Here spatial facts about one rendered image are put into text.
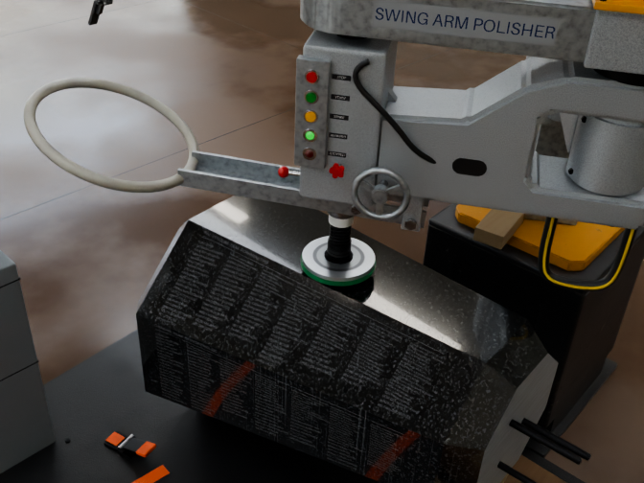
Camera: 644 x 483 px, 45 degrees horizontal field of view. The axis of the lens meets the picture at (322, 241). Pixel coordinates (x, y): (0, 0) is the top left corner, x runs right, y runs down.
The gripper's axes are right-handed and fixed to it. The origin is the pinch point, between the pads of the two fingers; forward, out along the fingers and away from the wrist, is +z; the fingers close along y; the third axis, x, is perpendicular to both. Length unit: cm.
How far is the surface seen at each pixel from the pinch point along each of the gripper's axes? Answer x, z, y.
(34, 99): -10.9, 24.7, 3.2
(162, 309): 2, 74, 56
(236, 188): 4, 20, 61
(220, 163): 13, 22, 51
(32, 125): -20.0, 24.8, 11.1
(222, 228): 22, 49, 56
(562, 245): 76, 14, 147
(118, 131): 197, 180, -89
